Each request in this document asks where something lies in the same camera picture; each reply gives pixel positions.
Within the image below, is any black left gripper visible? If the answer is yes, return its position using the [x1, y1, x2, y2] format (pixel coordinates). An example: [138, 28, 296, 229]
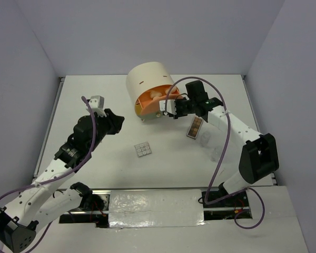
[87, 108, 125, 152]

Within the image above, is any brown eyeshadow palette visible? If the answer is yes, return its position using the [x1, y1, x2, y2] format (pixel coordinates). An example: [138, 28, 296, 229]
[186, 116, 203, 140]

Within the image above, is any orange top drawer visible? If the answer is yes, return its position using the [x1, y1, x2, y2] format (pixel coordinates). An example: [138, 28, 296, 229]
[135, 84, 172, 119]

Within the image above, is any clear grey eyeshadow palette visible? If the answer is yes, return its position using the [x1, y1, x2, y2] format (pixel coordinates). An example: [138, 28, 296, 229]
[134, 142, 152, 158]

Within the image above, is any beige gourd makeup sponge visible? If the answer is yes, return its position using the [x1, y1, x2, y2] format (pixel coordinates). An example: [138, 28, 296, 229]
[150, 90, 162, 98]

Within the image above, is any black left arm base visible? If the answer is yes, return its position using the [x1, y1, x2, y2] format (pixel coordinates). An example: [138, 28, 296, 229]
[59, 182, 110, 228]

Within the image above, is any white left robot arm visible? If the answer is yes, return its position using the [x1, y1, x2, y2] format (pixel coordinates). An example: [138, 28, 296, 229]
[0, 109, 125, 252]

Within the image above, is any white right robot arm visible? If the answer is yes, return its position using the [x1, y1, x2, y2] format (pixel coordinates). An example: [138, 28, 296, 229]
[160, 77, 279, 206]

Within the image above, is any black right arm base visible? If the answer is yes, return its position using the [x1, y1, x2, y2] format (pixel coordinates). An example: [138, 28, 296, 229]
[199, 184, 250, 211]

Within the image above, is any cream round drawer organizer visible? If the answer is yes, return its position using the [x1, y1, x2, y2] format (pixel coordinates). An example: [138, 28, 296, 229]
[126, 62, 174, 121]

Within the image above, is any silver foil tape panel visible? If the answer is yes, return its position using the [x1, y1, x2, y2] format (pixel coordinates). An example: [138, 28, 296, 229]
[108, 189, 205, 228]

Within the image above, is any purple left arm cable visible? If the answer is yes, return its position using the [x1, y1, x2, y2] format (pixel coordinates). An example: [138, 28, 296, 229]
[0, 96, 97, 251]

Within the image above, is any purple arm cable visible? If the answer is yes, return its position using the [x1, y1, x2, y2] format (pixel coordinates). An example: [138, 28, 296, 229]
[0, 96, 97, 251]
[165, 76, 266, 229]

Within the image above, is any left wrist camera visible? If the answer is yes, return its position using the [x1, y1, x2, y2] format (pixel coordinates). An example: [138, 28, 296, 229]
[88, 95, 106, 117]

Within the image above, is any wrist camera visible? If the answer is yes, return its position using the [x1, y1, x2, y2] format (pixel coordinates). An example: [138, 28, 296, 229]
[159, 99, 176, 116]
[88, 95, 106, 117]

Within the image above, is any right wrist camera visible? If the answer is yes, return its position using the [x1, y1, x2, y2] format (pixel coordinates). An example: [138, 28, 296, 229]
[159, 99, 176, 116]

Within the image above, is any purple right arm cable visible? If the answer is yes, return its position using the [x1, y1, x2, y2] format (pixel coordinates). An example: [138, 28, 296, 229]
[165, 76, 266, 229]

